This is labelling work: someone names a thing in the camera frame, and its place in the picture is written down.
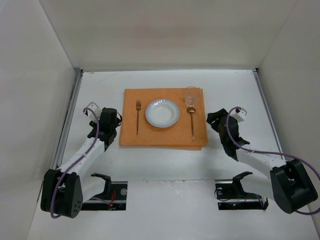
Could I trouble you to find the copper spoon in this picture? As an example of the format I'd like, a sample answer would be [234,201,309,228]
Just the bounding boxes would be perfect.
[187,106,196,141]

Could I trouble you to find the orange cloth napkin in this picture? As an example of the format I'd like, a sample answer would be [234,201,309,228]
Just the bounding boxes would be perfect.
[119,88,208,149]

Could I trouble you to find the clear plastic cup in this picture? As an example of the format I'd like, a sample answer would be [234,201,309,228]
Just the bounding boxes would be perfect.
[184,86,200,107]

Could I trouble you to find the copper fork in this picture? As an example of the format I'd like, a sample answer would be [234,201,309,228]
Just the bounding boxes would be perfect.
[136,100,142,136]

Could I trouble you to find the white paper plate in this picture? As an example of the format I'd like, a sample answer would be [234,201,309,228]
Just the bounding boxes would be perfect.
[145,99,180,128]

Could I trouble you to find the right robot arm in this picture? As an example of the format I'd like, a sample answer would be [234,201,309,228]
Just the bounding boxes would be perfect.
[206,106,320,214]

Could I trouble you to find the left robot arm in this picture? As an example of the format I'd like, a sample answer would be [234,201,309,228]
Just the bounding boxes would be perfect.
[40,102,122,219]

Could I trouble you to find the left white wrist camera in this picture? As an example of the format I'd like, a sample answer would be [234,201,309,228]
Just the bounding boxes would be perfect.
[83,101,102,117]

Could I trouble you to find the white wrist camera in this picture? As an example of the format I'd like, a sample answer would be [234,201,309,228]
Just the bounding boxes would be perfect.
[234,107,248,123]
[83,101,102,117]

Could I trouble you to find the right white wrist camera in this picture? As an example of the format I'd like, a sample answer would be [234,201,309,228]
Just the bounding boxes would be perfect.
[234,107,248,123]

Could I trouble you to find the left aluminium table rail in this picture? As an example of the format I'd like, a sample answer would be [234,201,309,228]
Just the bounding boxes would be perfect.
[51,67,83,169]

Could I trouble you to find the aluminium table rail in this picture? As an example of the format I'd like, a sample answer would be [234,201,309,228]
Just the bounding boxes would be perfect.
[252,68,283,153]
[51,67,83,169]

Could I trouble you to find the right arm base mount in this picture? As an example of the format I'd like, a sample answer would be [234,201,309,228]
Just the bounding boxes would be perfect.
[214,180,269,211]

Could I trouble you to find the right aluminium table rail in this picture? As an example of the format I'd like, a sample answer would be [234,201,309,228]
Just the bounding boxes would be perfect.
[252,68,283,153]

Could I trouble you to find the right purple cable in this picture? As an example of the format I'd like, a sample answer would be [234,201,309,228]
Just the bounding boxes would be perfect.
[226,106,320,216]

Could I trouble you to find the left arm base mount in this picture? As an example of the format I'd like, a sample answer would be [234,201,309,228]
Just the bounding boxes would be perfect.
[81,181,128,211]

